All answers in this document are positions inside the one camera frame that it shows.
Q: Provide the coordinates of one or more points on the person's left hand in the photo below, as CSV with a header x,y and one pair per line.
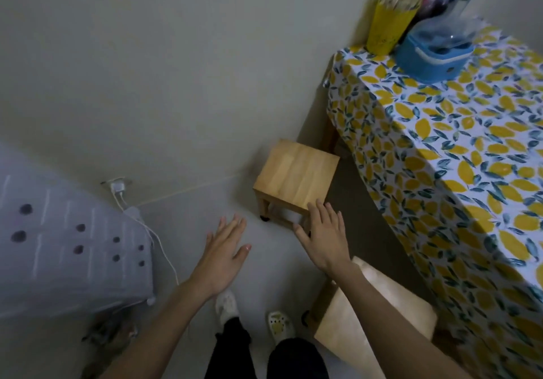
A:
x,y
220,264

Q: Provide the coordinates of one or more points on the person's right hand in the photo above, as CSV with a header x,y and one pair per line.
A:
x,y
328,247

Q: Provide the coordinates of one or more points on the light wooden stool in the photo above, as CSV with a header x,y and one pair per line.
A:
x,y
335,336
297,171

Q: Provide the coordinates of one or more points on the person's right forearm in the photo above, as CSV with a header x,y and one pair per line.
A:
x,y
394,340

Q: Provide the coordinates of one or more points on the person's left forearm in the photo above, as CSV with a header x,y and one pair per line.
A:
x,y
161,340

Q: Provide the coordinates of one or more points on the person's left white clog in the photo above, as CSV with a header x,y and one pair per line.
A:
x,y
225,304

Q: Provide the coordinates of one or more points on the person's white clog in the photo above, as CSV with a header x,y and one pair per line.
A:
x,y
280,325
225,304

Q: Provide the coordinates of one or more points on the person's right white clog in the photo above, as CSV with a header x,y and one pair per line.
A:
x,y
280,325

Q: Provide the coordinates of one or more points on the person's black trousers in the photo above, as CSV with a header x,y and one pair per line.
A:
x,y
231,353

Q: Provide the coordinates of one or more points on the wooden table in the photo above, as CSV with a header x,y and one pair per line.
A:
x,y
331,137

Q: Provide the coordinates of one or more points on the white perforated plastic cabinet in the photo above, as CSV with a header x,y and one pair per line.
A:
x,y
63,256

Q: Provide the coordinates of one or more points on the lemon print tablecloth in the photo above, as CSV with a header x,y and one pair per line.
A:
x,y
466,158

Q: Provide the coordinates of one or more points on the blue box with clear lid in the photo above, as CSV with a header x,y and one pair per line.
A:
x,y
437,58

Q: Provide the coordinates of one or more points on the yellow chopstick holder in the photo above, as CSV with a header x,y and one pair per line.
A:
x,y
388,27

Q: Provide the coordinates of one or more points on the white wall plug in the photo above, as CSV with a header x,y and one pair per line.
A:
x,y
118,187

